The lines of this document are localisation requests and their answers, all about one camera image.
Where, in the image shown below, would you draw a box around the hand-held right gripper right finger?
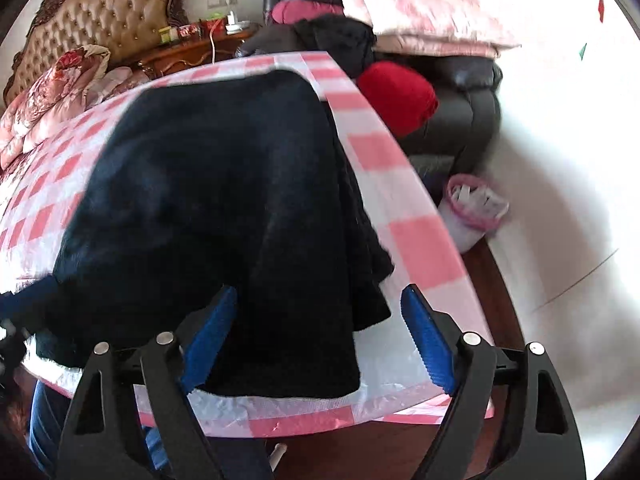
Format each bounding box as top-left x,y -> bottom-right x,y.
400,284 -> 587,480

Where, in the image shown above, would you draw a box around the red floral quilt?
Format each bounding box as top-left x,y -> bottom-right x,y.
0,44 -> 151,171

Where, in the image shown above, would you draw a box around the black clothing pile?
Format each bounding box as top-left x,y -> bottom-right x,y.
237,15 -> 378,81

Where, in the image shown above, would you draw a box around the brown wooden nightstand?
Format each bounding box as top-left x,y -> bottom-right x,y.
137,22 -> 263,81

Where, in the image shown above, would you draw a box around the dark pink cushion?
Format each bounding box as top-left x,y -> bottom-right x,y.
270,0 -> 346,26

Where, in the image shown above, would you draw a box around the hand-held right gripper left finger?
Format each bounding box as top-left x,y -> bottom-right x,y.
56,285 -> 238,480

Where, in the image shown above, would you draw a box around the red white checkered tablecloth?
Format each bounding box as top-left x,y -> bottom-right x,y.
0,51 -> 496,442

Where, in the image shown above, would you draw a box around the waste bin with pink bag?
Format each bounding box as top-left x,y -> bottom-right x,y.
437,174 -> 511,255

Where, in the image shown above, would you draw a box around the white charger device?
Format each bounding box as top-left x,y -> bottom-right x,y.
225,10 -> 251,34

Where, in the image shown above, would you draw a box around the black pants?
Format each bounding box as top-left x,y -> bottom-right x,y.
37,69 -> 396,400

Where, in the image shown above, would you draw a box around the white table leg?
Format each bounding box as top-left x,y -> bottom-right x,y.
267,442 -> 289,473

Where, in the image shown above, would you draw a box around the tufted carved wooden headboard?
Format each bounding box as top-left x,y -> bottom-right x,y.
2,0 -> 190,106

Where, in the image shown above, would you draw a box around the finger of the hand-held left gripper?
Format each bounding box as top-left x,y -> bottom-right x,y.
0,276 -> 60,318

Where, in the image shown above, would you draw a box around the black leather sofa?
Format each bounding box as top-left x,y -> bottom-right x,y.
262,0 -> 503,181

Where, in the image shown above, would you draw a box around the pink patterned pillow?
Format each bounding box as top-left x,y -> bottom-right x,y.
334,0 -> 523,50
372,35 -> 501,59

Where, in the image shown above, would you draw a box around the red round cushion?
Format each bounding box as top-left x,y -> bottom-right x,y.
356,60 -> 440,138

